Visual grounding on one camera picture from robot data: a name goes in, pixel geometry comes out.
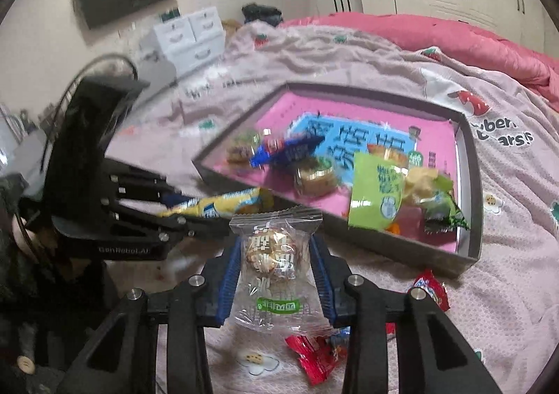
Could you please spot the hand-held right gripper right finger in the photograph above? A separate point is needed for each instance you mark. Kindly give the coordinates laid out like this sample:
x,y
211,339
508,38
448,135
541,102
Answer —
x,y
323,285

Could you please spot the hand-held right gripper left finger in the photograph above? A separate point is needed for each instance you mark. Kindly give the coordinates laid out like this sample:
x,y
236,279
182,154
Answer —
x,y
229,285

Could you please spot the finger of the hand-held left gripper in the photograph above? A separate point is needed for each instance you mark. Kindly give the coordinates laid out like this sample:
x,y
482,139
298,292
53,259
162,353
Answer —
x,y
144,189
174,226

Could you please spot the clear walnut pastry packet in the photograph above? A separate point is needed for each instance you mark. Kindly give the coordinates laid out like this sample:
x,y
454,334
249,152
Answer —
x,y
270,258

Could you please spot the yellow snack packet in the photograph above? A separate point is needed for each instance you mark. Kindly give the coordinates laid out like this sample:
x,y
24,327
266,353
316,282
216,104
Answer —
x,y
231,202

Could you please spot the light green snack packet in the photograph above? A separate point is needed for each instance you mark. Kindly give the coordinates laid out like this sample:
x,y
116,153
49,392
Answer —
x,y
375,193

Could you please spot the round cake packet green label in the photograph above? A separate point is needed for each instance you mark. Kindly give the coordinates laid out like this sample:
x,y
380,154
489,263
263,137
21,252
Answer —
x,y
316,178

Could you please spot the blue cookie packet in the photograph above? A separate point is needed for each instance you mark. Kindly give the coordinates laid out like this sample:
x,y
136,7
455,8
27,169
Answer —
x,y
292,151

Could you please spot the yellow crisps packet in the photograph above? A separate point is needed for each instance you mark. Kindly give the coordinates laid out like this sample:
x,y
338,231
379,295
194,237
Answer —
x,y
423,182

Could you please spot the grey box with pink lining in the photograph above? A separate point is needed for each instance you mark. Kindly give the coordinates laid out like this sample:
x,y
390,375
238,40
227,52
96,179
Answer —
x,y
467,184

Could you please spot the red candy packet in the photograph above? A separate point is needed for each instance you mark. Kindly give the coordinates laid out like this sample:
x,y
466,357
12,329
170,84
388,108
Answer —
x,y
430,289
316,359

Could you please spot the clear brown pastry packet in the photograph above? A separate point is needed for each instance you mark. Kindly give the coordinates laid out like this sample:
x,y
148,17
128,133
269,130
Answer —
x,y
242,149

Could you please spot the dark green snack packet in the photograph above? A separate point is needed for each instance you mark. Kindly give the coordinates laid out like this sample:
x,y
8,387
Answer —
x,y
445,215

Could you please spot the white drawer cabinet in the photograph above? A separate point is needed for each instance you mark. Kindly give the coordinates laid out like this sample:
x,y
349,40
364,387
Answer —
x,y
192,36

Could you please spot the pink printed blanket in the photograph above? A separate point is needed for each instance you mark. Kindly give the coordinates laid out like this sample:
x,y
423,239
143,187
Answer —
x,y
515,202

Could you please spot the dark clothes pile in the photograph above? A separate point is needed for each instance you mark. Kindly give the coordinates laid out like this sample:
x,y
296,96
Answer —
x,y
262,14

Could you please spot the red duvet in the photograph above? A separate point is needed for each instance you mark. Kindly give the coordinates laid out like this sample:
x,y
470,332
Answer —
x,y
458,40

